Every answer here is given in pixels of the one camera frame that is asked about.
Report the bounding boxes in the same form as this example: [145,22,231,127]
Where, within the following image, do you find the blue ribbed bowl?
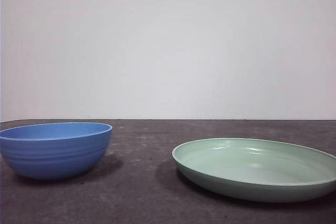
[0,121,113,181]

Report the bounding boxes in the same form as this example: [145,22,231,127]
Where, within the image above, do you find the pale green round plate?
[172,136,336,204]

